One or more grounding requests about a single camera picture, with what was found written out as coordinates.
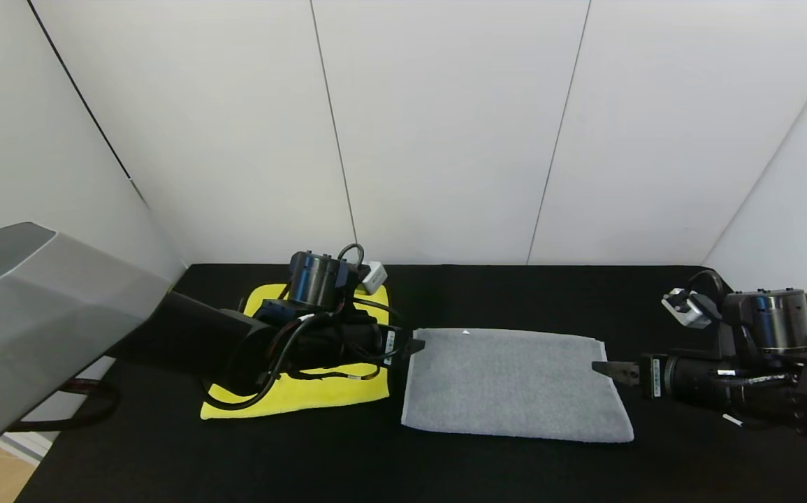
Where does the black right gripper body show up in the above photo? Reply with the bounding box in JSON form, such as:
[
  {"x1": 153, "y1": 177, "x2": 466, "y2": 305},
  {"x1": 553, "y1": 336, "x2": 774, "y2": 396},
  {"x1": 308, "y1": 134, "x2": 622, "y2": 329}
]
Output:
[{"x1": 639, "y1": 353, "x2": 733, "y2": 404}]

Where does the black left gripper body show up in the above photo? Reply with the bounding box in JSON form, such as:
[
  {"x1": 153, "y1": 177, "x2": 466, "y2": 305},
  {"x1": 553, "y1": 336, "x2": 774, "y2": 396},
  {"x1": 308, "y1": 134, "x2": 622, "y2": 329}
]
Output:
[{"x1": 344, "y1": 323, "x2": 409, "y2": 367}]

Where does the yellow microfiber towel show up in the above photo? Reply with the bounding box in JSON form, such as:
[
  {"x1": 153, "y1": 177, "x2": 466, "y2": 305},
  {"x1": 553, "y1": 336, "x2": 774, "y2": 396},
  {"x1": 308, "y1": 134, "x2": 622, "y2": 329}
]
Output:
[{"x1": 201, "y1": 282, "x2": 391, "y2": 421}]

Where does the grey towel with orange marks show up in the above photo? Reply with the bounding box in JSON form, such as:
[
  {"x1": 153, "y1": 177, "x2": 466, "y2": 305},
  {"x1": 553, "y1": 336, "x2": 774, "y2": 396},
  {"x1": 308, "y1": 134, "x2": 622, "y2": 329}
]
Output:
[{"x1": 401, "y1": 327, "x2": 634, "y2": 444}]

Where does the white baseboard strip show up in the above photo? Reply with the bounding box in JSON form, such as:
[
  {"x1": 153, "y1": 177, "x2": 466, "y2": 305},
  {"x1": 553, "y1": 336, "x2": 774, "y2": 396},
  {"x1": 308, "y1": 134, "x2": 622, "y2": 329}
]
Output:
[{"x1": 0, "y1": 428, "x2": 52, "y2": 466}]

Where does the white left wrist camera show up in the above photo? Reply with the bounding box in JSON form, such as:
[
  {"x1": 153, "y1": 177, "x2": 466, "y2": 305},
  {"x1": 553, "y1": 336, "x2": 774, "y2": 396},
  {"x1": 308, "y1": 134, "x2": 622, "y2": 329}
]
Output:
[{"x1": 360, "y1": 261, "x2": 388, "y2": 296}]

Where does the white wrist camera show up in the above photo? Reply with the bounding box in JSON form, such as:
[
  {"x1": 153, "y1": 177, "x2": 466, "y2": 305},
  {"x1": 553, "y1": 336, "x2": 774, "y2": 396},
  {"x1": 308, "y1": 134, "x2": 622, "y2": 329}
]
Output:
[
  {"x1": 660, "y1": 286, "x2": 715, "y2": 329},
  {"x1": 360, "y1": 261, "x2": 388, "y2": 296}
]

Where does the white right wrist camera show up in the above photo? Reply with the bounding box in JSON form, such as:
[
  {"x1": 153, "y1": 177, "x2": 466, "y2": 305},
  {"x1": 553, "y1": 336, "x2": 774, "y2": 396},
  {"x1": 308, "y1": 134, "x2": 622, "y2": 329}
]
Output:
[{"x1": 660, "y1": 286, "x2": 715, "y2": 329}]

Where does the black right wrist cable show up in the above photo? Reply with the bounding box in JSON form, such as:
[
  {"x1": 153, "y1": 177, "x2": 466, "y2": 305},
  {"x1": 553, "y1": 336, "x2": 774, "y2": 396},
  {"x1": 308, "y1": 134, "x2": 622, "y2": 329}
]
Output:
[{"x1": 686, "y1": 268, "x2": 734, "y2": 315}]

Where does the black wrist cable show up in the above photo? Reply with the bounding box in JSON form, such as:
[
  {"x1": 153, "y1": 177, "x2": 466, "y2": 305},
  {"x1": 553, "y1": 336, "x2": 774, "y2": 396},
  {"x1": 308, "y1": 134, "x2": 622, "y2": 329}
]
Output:
[
  {"x1": 686, "y1": 268, "x2": 734, "y2": 315},
  {"x1": 201, "y1": 243, "x2": 404, "y2": 413}
]

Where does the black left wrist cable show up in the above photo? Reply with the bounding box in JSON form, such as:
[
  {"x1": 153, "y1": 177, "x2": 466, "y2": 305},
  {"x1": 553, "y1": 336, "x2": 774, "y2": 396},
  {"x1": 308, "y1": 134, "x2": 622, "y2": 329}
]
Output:
[{"x1": 201, "y1": 243, "x2": 404, "y2": 413}]

